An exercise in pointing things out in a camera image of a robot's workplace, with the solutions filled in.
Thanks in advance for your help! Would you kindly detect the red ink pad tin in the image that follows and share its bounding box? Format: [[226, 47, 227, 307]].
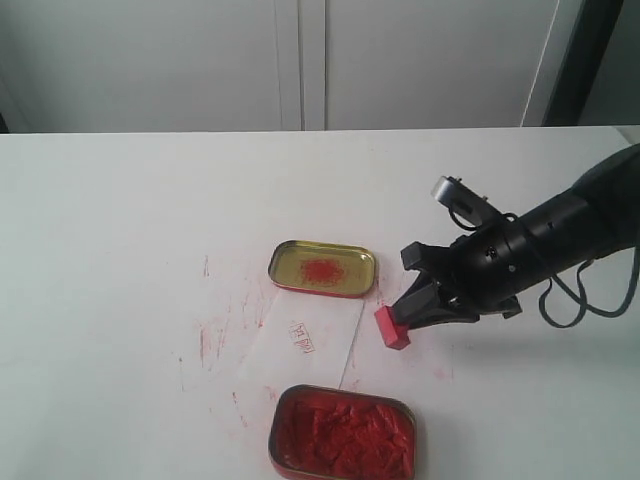
[[268, 384, 417, 479]]

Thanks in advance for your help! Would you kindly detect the white cabinet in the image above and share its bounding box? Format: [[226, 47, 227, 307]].
[[1, 1, 581, 133]]

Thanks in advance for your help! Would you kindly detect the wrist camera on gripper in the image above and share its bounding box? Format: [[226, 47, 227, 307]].
[[432, 176, 503, 232]]

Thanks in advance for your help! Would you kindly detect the white paper sheet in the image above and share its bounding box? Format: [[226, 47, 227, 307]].
[[239, 291, 364, 391]]

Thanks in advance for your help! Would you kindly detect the gold tin lid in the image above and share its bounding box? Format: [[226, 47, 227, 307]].
[[268, 240, 377, 298]]

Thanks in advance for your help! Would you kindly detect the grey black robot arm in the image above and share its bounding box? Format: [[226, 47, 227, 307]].
[[389, 145, 639, 329]]

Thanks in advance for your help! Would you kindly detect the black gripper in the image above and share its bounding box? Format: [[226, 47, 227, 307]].
[[392, 221, 545, 330]]

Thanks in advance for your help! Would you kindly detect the dark vertical post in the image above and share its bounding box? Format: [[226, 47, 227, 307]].
[[542, 0, 624, 127]]

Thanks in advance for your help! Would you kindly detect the red stamp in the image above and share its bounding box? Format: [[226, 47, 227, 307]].
[[375, 306, 410, 350]]

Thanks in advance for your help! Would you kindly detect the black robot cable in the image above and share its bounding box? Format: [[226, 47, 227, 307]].
[[449, 209, 640, 329]]

